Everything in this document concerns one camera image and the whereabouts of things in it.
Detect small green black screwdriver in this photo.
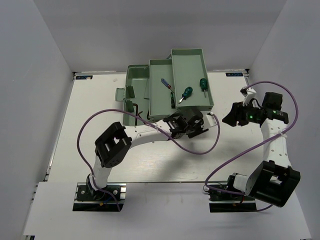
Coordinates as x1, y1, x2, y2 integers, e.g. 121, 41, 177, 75
170, 91, 175, 109

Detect stubby green screwdriver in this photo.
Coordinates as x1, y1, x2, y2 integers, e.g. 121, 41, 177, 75
199, 78, 208, 98
178, 86, 193, 104

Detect green toolbox with clear lid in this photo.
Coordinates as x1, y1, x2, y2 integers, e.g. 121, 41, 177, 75
115, 48, 214, 126

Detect blue handled screwdriver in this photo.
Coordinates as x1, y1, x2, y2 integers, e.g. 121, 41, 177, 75
160, 78, 173, 91

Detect large brown hex key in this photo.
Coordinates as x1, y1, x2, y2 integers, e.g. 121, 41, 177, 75
132, 103, 139, 126

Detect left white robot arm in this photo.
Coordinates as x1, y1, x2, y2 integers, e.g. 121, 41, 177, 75
86, 110, 208, 200

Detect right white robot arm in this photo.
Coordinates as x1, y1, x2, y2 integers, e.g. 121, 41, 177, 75
222, 88, 301, 207

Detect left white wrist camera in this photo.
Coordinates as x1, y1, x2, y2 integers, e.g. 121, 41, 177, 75
203, 112, 218, 130

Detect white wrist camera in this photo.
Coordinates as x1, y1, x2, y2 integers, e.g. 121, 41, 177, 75
203, 112, 218, 130
240, 87, 257, 106

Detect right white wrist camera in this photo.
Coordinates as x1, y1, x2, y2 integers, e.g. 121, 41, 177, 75
240, 87, 257, 106

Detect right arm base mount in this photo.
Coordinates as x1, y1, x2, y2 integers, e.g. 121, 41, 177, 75
203, 185, 258, 213

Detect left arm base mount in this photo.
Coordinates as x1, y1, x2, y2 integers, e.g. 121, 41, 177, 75
72, 183, 127, 212

